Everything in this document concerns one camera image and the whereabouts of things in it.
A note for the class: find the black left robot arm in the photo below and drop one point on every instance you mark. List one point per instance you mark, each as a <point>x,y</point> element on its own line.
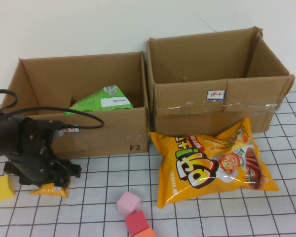
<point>2,138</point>

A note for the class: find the green snack bag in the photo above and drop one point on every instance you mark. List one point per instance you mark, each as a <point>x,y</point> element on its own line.
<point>98,102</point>

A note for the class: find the large orange chips bag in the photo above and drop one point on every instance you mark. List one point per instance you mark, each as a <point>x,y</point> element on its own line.
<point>212,172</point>

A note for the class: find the yellow foam cube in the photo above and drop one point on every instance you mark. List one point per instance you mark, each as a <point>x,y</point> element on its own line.
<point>2,188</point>

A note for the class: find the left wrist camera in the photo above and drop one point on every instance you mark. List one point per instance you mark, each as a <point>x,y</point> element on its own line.
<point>44,127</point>

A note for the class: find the small orange cracker packet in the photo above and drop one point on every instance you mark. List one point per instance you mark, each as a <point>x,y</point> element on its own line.
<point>49,191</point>

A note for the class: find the pink foam cube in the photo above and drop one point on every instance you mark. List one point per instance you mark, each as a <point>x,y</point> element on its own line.
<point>128,202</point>

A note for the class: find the orange foam cube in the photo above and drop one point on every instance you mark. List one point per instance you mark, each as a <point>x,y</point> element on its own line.
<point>145,233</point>

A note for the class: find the white grid tablecloth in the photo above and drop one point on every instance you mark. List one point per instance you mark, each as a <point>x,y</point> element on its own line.
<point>212,222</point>

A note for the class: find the cardboard box with clear tape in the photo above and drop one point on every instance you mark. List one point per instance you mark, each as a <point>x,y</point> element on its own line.
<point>192,118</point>

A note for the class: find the cardboard box with F2 print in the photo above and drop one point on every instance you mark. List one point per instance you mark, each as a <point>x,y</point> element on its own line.
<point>108,133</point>

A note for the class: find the red foam cube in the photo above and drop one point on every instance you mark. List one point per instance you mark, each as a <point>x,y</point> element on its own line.
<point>136,223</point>

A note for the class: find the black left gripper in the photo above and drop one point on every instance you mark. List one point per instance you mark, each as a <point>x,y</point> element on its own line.
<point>37,158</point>

